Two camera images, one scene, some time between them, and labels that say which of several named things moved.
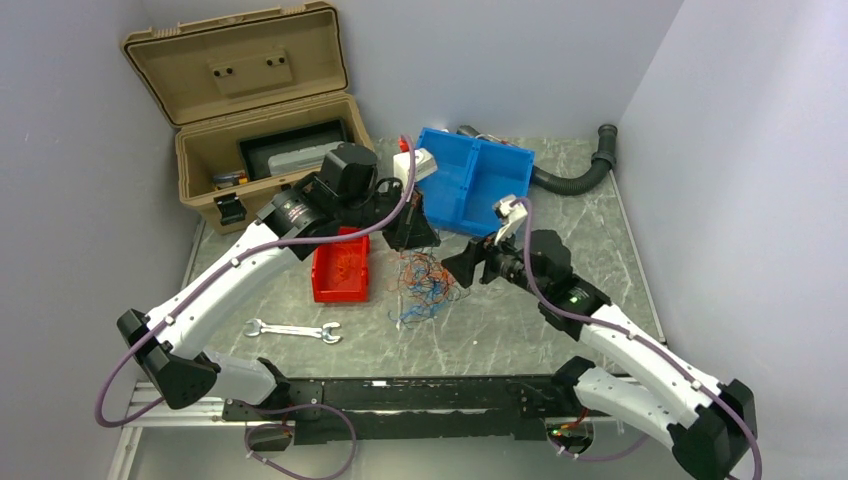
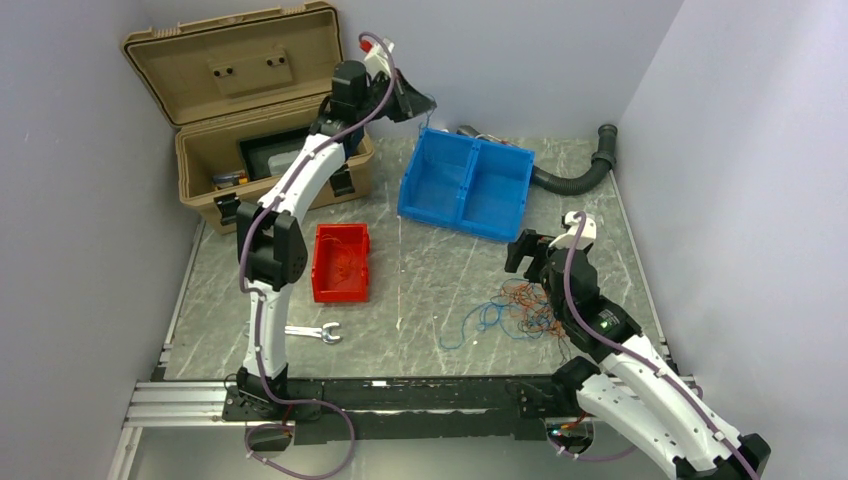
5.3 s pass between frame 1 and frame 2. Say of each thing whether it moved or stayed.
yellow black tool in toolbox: stayed
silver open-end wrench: stayed
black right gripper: moved
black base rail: stayed
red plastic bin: stayed
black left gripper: moved
